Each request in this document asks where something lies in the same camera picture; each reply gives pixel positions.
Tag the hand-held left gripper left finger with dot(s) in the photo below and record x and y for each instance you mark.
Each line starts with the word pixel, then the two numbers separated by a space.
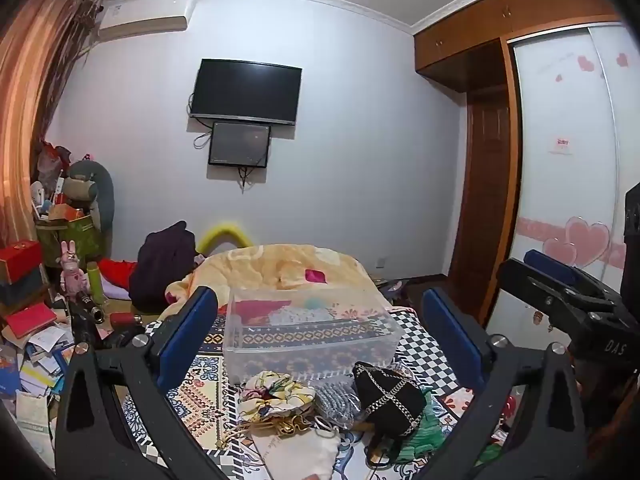
pixel 185 340

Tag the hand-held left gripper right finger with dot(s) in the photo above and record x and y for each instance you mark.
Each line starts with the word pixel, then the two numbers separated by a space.
pixel 452 335

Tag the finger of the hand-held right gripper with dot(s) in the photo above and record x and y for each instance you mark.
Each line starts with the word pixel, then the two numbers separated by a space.
pixel 520 280
pixel 550 262

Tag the floral yellow scrunchie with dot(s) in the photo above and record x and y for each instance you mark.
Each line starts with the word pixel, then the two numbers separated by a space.
pixel 272 395

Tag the green cloth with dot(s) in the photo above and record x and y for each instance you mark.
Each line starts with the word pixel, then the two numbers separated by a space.
pixel 425 437

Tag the clear plastic bin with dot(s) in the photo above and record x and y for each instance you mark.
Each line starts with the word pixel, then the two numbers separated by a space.
pixel 310 355

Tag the grey knitted item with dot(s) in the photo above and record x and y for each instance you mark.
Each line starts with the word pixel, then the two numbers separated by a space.
pixel 335 402

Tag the person's right forearm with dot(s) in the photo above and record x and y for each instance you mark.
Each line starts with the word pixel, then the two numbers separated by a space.
pixel 620 425

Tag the teal soft item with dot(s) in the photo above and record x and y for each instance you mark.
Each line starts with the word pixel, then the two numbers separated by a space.
pixel 315 303

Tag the patterned bedsheet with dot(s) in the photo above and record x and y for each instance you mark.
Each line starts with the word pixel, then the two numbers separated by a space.
pixel 210 400

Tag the bag on floor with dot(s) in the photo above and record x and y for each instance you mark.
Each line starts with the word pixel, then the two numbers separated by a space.
pixel 390 290

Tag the dark purple clothing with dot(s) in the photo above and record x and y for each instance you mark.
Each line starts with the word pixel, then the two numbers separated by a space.
pixel 162 265

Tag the red fabric item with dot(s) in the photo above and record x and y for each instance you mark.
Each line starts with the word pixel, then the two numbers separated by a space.
pixel 260 307

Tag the red cloth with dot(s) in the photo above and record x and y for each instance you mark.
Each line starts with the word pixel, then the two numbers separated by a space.
pixel 117 272

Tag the brown wooden door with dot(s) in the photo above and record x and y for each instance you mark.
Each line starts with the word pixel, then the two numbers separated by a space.
pixel 482 185

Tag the yellow blanket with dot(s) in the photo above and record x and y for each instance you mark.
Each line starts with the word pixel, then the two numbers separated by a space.
pixel 260 267

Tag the green bottle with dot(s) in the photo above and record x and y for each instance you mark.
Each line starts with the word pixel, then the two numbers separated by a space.
pixel 96 285

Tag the black tube instrument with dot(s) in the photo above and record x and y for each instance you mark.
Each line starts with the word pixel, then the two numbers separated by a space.
pixel 85 307

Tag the yellow foam tube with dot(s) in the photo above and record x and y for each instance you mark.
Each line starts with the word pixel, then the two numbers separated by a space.
pixel 225 232

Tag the pink bunny doll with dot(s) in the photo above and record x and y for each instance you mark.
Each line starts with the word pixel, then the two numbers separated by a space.
pixel 74 275

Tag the green storage box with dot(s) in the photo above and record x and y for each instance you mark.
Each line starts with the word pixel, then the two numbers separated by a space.
pixel 80 240

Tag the wooden wardrobe with white doors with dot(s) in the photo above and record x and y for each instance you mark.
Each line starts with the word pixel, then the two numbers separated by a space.
pixel 550 110

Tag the red book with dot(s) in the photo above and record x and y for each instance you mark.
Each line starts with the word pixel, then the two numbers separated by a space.
pixel 32 320

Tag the pile of papers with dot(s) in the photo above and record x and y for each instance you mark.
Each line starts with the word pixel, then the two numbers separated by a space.
pixel 35 375

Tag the grey plush toy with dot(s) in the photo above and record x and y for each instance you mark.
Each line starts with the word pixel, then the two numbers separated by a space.
pixel 95 195

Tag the red box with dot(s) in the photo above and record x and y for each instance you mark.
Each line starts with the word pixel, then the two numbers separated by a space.
pixel 20 260

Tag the small white fan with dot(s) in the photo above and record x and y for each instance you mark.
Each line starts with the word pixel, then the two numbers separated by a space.
pixel 36 195

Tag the red plastic bags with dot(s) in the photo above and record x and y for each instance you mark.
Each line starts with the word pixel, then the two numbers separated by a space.
pixel 52 160

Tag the orange pink curtain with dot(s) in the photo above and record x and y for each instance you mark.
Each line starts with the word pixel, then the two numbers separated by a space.
pixel 25 85

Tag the white air conditioner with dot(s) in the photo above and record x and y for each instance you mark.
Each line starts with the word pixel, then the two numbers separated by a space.
pixel 145 15

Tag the wall outlet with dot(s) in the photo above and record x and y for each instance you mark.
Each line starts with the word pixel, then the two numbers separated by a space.
pixel 380 261

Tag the small black wall monitor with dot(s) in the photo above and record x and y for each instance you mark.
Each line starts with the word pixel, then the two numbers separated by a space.
pixel 240 142

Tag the large black wall television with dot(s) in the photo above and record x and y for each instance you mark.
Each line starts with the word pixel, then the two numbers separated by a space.
pixel 245 90

